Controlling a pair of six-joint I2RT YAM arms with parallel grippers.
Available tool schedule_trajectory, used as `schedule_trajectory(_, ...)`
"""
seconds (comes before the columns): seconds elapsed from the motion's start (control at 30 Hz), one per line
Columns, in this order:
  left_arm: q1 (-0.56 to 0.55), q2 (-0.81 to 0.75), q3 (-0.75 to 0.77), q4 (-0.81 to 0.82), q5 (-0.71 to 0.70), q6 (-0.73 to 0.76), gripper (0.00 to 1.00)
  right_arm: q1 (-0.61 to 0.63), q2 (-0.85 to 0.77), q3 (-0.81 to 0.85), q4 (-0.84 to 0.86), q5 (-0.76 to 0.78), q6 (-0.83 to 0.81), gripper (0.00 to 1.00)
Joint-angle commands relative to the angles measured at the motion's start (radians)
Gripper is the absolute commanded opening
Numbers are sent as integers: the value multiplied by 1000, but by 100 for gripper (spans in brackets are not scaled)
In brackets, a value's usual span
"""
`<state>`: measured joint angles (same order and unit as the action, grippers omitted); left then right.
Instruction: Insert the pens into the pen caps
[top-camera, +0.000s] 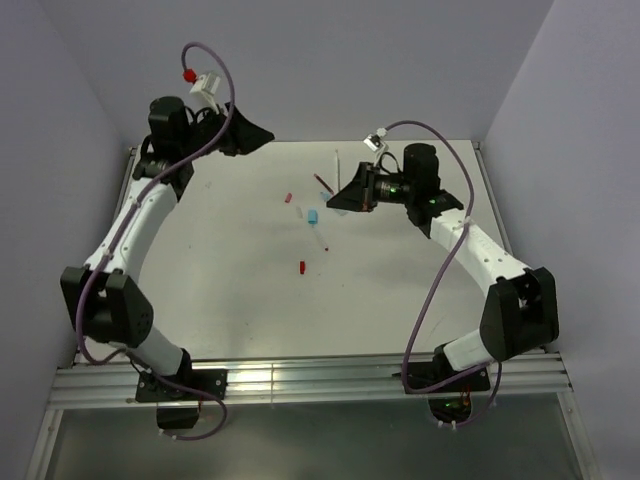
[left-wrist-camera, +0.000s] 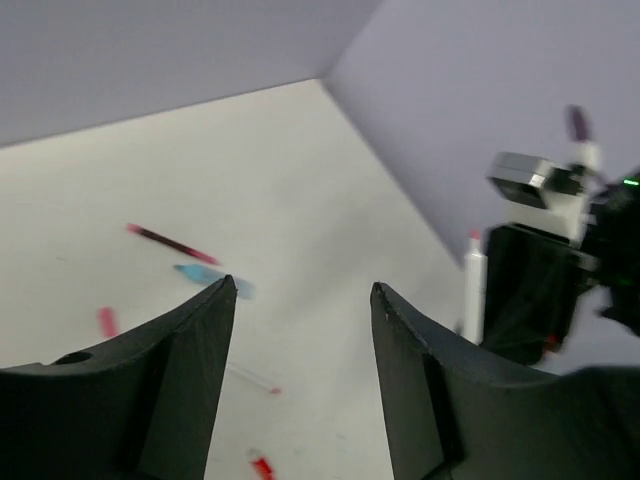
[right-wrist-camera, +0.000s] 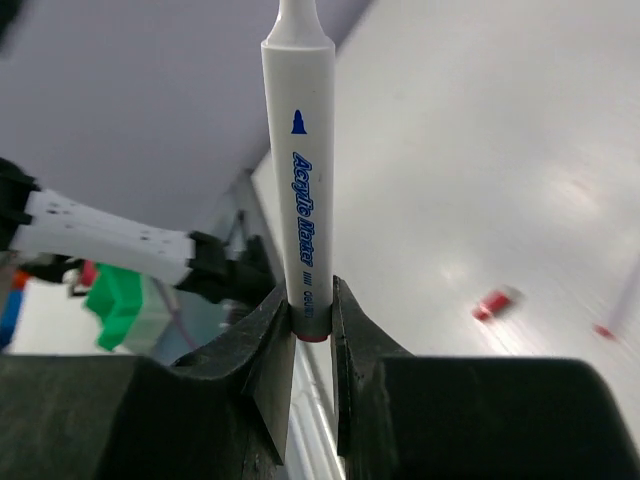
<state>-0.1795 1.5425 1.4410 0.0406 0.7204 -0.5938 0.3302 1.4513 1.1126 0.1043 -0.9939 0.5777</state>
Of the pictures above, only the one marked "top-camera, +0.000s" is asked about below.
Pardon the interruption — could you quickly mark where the white pen pink tip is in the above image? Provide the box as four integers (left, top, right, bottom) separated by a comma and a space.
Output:
334, 149, 341, 192

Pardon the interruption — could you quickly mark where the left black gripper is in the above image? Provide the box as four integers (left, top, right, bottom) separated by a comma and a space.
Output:
181, 103, 274, 161

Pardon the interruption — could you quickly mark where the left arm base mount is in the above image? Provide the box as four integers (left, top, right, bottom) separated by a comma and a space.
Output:
134, 369, 228, 433

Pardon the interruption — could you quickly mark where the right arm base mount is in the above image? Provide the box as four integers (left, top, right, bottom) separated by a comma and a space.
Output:
403, 361, 491, 424

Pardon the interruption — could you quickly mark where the dark red pen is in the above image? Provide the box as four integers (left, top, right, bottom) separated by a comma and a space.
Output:
313, 173, 335, 196

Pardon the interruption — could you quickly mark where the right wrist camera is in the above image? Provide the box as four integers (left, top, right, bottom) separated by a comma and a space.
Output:
363, 128, 387, 153

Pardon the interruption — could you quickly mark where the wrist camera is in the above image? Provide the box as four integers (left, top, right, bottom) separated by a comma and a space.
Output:
363, 128, 387, 153
190, 71, 221, 97

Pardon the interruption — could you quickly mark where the aluminium frame rail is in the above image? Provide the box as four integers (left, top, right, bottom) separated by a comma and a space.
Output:
47, 351, 572, 410

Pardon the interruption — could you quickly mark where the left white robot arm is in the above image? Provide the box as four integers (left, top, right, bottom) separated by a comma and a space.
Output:
60, 96, 275, 399

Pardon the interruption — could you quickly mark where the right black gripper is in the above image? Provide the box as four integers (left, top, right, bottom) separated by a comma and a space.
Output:
325, 162, 414, 213

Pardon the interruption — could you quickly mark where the light blue highlighter pen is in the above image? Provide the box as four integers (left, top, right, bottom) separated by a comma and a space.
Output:
320, 191, 348, 216

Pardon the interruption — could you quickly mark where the white pen red tip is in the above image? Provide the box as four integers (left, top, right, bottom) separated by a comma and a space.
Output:
311, 225, 329, 252

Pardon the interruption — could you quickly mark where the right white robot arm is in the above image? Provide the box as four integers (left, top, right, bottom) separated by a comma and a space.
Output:
327, 143, 559, 390

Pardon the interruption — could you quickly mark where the light blue highlighter cap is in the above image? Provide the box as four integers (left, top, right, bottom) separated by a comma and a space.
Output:
307, 209, 319, 225

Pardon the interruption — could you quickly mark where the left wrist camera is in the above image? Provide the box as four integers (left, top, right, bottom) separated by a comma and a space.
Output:
190, 71, 221, 97

